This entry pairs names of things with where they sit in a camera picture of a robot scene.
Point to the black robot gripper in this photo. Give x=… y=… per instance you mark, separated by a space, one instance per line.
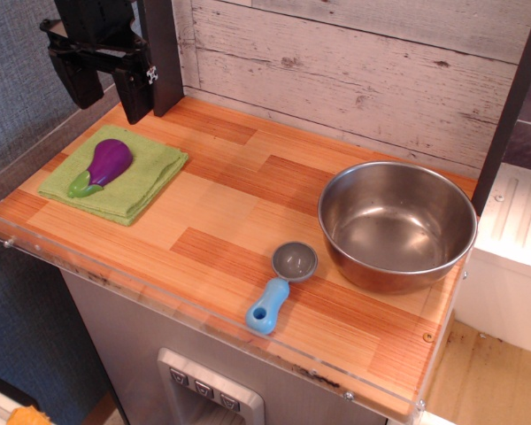
x=93 y=36

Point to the stainless steel bowl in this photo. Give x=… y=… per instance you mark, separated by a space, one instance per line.
x=395 y=228

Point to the green folded towel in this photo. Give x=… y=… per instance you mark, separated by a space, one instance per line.
x=154 y=165

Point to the purple toy eggplant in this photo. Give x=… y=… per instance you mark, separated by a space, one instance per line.
x=110 y=160

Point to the clear acrylic edge guard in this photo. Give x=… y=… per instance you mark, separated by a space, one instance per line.
x=374 y=351

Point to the grey toy fridge cabinet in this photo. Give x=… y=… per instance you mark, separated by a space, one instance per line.
x=128 y=337

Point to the blue grey toy scoop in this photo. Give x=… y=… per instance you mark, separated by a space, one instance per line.
x=292 y=262

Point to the silver dispenser button panel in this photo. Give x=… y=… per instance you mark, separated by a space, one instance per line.
x=203 y=391

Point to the orange yellow object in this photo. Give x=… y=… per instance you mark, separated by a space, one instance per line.
x=28 y=415

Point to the white toy sink unit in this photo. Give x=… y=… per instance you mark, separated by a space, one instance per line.
x=495 y=296

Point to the dark left frame post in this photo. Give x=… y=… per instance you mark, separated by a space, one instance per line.
x=158 y=27

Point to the dark frame post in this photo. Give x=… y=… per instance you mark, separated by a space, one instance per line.
x=158 y=27
x=516 y=98

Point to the dark right frame post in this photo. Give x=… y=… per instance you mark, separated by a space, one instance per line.
x=516 y=98

